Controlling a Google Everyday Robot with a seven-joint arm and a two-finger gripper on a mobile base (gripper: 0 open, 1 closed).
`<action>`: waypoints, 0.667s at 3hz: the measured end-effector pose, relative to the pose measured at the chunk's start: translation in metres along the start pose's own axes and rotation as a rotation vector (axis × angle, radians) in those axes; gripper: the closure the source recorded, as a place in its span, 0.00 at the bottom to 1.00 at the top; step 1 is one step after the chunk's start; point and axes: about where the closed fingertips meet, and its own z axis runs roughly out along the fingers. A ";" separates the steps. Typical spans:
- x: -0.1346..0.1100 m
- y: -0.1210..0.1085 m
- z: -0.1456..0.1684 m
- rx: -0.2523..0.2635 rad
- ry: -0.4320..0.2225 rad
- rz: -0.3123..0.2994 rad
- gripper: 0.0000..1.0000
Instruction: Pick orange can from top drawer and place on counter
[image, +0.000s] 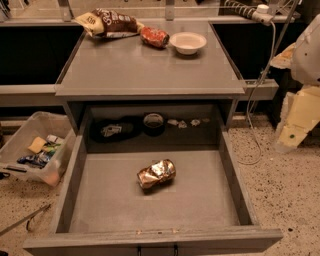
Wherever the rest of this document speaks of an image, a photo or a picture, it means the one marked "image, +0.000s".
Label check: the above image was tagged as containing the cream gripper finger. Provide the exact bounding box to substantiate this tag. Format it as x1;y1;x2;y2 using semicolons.
275;85;320;153

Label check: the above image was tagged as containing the crushed orange soda can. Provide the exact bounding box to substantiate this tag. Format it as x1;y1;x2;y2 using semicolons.
137;159;176;189

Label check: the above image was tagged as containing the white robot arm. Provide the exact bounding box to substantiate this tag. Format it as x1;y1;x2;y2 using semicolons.
274;15;320;153

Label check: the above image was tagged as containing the grey open top drawer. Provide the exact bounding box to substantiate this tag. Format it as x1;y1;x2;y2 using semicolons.
24;103;282;256

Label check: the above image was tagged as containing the crushed red soda can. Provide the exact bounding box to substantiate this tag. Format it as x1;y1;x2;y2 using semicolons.
140;26;170;48

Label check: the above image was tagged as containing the grey cabinet counter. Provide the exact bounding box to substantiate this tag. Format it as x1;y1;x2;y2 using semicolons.
57;19;245;100

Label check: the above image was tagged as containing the white power adapter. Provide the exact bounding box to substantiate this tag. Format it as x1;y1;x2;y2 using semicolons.
252;4;273;26

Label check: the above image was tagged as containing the white bowl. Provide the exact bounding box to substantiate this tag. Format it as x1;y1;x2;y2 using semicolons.
170;32;207;55

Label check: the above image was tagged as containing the brown chip bag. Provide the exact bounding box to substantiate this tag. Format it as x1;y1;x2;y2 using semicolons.
75;8;144;39

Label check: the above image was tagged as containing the green snack packet in bin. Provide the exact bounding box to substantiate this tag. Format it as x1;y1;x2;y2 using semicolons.
42;134;64;155

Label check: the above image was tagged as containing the clear plastic bin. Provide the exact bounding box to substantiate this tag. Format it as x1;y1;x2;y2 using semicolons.
0;112;76;187

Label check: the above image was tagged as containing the blue snack wrapper in bin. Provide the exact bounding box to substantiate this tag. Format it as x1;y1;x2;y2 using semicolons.
17;152;51;168

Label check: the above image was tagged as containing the yellow sponge in bin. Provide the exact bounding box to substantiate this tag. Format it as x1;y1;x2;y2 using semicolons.
28;137;46;154

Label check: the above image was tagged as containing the metal rod on floor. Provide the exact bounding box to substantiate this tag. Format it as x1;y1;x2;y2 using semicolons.
0;204;51;236

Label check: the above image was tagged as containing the white cable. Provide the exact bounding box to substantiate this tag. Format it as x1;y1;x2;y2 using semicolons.
237;20;278;166

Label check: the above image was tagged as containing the black drawer handle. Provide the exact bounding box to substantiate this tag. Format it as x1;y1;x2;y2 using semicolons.
137;245;179;256

